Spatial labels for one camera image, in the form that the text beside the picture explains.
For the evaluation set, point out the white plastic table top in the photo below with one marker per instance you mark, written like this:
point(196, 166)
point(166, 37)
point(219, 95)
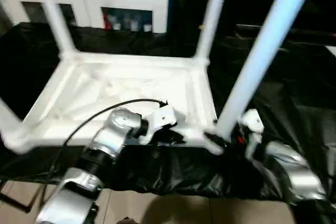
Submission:
point(131, 77)

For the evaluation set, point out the white plastic table leg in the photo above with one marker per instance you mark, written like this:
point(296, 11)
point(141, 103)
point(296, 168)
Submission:
point(52, 14)
point(268, 51)
point(210, 14)
point(10, 124)

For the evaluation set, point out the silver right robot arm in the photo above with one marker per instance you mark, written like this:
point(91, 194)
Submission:
point(294, 171)

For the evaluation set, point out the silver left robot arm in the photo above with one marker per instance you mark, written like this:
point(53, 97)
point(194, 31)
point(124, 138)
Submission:
point(105, 145)

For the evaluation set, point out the black work mat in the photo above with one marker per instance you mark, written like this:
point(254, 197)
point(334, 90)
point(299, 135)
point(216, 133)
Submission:
point(294, 93)

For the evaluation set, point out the small tan tag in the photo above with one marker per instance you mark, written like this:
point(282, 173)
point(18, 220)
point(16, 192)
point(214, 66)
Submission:
point(201, 26)

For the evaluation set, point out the red bottle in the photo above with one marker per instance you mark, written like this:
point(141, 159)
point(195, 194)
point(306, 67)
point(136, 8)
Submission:
point(107, 22)

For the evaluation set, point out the black tripod stand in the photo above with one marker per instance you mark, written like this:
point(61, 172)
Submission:
point(18, 203)

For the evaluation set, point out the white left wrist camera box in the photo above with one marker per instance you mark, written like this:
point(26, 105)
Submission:
point(160, 119)

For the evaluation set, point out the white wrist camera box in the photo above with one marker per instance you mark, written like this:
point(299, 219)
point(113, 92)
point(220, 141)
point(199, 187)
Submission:
point(160, 119)
point(251, 124)

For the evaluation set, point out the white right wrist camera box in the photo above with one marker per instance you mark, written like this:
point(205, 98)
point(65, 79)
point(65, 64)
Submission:
point(251, 124)

